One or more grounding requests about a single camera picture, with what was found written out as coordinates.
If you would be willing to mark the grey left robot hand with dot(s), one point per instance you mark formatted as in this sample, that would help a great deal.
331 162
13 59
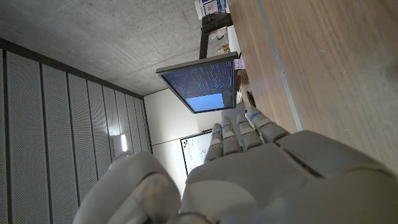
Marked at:
267 180

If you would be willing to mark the whiteboard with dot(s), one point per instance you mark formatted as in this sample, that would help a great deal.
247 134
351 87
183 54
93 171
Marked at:
196 149

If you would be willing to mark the computer monitor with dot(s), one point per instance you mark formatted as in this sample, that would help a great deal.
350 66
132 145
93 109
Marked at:
202 84

